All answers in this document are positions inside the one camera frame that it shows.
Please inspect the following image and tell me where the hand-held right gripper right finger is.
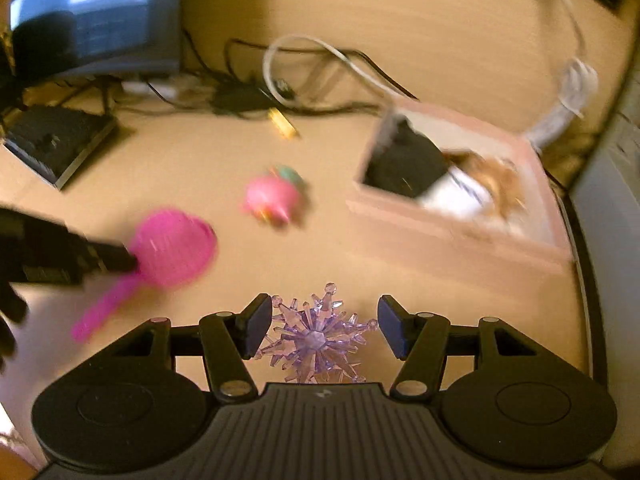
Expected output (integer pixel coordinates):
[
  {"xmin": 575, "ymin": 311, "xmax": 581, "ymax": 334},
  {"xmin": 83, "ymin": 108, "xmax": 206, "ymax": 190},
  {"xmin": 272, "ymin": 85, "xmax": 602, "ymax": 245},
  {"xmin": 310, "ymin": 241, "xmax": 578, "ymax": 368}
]
[{"xmin": 378, "ymin": 295, "xmax": 551, "ymax": 402}]

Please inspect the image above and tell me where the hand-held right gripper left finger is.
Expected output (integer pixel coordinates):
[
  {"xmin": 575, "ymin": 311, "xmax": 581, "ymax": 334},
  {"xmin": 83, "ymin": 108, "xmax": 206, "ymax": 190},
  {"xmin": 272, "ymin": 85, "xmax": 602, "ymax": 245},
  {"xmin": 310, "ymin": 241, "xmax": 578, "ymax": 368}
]
[{"xmin": 95, "ymin": 293, "xmax": 273, "ymax": 404}]

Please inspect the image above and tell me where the computer monitor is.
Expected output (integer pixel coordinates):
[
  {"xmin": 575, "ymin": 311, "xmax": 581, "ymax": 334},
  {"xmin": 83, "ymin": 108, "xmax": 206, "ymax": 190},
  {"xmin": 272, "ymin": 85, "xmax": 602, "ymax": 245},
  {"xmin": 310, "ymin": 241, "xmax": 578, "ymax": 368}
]
[{"xmin": 7, "ymin": 0, "xmax": 182, "ymax": 81}]

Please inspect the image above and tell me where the computer tower case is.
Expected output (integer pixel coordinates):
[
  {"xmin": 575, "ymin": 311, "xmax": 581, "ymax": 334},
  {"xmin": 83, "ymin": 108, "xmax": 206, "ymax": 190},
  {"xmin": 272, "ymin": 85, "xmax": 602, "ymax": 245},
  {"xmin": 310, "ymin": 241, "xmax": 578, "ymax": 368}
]
[{"xmin": 567, "ymin": 67, "xmax": 640, "ymax": 386}]

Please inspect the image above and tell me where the white power strip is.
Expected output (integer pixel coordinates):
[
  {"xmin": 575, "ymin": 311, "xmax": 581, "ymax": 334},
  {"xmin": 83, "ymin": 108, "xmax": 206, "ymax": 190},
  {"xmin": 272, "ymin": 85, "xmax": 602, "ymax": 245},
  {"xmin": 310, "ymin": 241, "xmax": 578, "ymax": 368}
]
[{"xmin": 120, "ymin": 76, "xmax": 201, "ymax": 101}]

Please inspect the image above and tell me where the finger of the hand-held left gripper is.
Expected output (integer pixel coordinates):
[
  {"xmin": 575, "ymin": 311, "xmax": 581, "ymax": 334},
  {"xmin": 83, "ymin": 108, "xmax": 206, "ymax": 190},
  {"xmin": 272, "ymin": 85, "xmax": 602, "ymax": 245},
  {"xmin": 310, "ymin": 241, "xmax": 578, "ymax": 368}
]
[{"xmin": 82, "ymin": 240, "xmax": 138, "ymax": 276}]

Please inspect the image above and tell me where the pink and green toy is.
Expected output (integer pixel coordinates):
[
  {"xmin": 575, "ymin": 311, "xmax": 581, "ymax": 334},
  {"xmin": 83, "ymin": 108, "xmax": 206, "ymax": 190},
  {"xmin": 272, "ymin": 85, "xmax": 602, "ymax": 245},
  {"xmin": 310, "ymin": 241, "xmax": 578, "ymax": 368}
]
[{"xmin": 243, "ymin": 164, "xmax": 307, "ymax": 227}]

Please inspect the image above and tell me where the yellow toy brick strip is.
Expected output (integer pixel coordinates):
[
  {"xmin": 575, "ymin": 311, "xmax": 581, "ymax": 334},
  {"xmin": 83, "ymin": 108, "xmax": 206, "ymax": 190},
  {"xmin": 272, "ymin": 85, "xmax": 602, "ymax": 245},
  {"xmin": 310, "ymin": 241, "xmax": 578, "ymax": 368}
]
[{"xmin": 267, "ymin": 106, "xmax": 302, "ymax": 142}]

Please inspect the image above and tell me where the black plush toy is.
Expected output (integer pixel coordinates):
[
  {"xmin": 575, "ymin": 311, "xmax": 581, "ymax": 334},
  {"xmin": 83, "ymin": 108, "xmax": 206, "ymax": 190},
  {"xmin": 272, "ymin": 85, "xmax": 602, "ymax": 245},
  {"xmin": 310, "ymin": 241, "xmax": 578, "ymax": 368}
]
[{"xmin": 362, "ymin": 116, "xmax": 450, "ymax": 200}]

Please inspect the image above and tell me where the pink cardboard box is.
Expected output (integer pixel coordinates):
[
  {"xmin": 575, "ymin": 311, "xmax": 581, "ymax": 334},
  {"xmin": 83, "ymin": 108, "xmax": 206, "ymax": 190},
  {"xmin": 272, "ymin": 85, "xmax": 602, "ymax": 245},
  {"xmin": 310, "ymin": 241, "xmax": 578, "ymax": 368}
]
[{"xmin": 346, "ymin": 97, "xmax": 575, "ymax": 281}]

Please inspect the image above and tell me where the black cable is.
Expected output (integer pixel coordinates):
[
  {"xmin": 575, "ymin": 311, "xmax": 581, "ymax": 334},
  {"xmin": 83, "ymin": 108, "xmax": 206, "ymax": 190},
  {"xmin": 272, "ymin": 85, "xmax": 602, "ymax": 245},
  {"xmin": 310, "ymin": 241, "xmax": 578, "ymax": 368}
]
[
  {"xmin": 225, "ymin": 37, "xmax": 418, "ymax": 113},
  {"xmin": 181, "ymin": 27, "xmax": 236, "ymax": 91}
]

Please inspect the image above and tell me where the black keyboard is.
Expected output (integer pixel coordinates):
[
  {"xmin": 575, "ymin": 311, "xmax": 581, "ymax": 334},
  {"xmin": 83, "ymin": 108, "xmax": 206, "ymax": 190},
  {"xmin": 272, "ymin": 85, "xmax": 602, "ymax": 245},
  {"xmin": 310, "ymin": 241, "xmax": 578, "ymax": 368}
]
[{"xmin": 2, "ymin": 104, "xmax": 120, "ymax": 192}]

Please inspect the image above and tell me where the brown snack packet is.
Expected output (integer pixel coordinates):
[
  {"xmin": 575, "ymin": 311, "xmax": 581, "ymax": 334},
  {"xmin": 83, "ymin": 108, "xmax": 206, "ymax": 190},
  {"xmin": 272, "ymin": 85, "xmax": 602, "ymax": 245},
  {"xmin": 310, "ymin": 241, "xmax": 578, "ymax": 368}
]
[{"xmin": 442, "ymin": 150, "xmax": 526, "ymax": 221}]

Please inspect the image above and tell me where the bundled grey cable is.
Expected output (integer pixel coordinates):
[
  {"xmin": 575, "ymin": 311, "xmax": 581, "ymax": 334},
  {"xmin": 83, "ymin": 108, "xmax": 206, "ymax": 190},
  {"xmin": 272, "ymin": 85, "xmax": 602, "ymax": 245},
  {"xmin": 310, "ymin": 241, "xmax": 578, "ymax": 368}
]
[{"xmin": 522, "ymin": 0, "xmax": 600, "ymax": 148}]

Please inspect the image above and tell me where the person's left hand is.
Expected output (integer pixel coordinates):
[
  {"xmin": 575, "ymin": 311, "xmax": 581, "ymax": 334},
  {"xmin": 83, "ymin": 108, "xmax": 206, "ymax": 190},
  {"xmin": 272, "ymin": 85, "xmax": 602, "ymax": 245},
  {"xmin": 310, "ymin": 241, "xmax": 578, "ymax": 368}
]
[{"xmin": 0, "ymin": 282, "xmax": 28, "ymax": 368}]

